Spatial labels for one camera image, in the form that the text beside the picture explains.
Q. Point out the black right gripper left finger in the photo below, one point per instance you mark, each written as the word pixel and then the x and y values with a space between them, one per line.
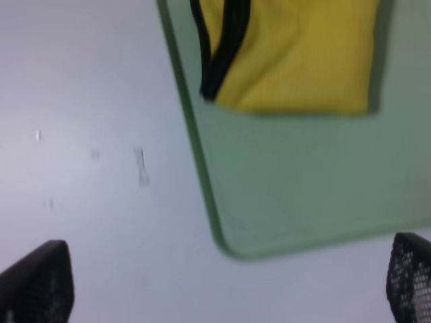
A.
pixel 39 287

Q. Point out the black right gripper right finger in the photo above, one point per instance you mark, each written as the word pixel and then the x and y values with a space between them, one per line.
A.
pixel 408 278

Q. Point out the yellow microfiber towel black trim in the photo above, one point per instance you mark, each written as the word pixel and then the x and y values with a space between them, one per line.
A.
pixel 286 56

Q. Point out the light green plastic tray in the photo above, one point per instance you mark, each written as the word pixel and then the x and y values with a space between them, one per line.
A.
pixel 283 183

